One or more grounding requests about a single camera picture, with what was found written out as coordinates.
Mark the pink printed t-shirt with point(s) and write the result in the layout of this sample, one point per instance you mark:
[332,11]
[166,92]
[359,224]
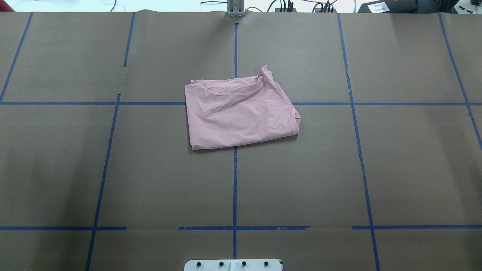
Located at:
[238,111]

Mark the black power box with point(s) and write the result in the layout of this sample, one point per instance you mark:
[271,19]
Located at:
[393,6]

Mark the aluminium frame post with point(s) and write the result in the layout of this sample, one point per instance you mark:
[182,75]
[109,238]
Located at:
[235,8]

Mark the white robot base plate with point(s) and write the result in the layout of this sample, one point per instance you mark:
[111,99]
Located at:
[234,265]

